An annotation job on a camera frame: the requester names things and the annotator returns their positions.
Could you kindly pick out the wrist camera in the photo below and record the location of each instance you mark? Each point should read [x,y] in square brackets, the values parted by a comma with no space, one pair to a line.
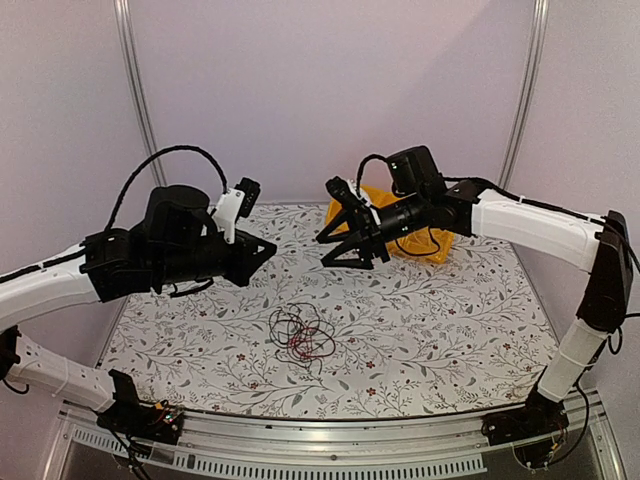
[348,201]
[235,203]

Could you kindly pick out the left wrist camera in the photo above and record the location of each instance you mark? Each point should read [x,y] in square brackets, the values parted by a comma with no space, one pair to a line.
[235,203]

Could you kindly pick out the right aluminium frame post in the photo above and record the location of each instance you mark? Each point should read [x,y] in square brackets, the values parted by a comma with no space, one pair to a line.
[527,90]

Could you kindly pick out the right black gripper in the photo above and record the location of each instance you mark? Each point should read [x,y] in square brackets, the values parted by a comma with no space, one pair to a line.
[365,228]

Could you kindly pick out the left aluminium frame post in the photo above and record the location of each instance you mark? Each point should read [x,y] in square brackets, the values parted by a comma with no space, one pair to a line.
[133,74]

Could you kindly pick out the floral table mat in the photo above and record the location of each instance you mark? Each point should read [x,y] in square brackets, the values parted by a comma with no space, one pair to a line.
[407,338]

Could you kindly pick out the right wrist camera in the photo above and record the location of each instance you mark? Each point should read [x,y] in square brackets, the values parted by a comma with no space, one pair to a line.
[348,201]

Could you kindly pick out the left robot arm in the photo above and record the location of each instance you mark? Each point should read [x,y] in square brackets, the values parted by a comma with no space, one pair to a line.
[182,242]

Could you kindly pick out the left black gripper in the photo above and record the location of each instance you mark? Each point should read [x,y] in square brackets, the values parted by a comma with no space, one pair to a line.
[247,263]

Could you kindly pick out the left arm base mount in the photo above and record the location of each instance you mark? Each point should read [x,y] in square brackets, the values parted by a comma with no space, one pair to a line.
[159,422]

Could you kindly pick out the aluminium front rail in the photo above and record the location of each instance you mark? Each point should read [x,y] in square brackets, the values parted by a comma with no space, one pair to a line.
[216,446]

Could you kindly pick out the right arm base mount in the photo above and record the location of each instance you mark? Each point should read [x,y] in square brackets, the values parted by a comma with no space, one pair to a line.
[540,424]

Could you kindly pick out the yellow three-compartment bin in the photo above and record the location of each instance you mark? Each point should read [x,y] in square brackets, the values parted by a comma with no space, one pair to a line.
[415,235]

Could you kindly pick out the aluminium frame post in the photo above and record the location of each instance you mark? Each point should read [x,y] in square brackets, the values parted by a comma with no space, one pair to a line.
[133,74]
[527,90]

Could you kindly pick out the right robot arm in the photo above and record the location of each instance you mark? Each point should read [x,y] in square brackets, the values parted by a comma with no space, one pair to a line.
[472,206]

